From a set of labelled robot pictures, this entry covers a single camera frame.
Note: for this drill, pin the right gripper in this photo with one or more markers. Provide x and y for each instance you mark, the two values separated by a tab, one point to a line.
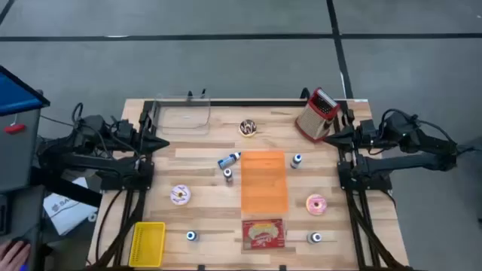
361	144

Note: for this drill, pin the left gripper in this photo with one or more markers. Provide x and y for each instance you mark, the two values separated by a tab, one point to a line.
137	145

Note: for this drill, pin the blue food colouring bottle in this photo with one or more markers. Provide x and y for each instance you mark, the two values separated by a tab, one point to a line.
296	160
192	236
226	162

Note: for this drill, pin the white sprinkled donut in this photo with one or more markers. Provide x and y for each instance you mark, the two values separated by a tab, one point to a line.
175	195

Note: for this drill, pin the blue-capped bottle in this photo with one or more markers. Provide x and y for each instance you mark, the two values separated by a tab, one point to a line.
227	174

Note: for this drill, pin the purple food colouring bottle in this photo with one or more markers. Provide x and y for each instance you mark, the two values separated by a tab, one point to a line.
314	237

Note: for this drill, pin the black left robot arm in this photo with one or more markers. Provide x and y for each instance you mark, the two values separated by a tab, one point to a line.
94	162

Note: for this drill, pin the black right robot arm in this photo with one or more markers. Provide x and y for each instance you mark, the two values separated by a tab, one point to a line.
406	162

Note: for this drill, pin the red metal box grater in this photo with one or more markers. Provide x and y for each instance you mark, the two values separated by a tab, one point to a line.
314	122

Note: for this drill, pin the clear plastic container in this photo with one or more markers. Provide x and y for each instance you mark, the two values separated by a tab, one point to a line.
184	124

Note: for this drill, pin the orange translucent plastic bin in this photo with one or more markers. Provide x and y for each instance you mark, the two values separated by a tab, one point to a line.
263	180

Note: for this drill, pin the yellow plastic basket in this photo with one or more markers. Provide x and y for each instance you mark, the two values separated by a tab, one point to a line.
147	244

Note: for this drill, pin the white paper bag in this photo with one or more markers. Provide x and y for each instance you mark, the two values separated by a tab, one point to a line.
64	211

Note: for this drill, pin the red snack packet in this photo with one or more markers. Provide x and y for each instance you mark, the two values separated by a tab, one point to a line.
263	233

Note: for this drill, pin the grey monitor desk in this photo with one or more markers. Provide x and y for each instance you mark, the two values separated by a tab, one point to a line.
19	158

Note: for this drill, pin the large computer monitor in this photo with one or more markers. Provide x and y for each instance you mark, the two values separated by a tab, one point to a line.
15	94

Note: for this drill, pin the grey keyboard desk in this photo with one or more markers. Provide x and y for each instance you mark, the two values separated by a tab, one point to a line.
22	222

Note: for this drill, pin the black keyboard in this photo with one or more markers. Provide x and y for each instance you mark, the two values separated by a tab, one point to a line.
3	214

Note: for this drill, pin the person's hand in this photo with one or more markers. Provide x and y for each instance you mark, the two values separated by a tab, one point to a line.
13	256

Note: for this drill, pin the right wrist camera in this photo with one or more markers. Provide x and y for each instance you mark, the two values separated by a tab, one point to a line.
368	128

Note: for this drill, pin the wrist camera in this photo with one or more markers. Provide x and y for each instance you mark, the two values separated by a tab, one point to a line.
124	130
368	128

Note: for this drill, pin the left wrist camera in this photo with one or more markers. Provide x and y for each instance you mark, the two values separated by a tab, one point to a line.
124	130

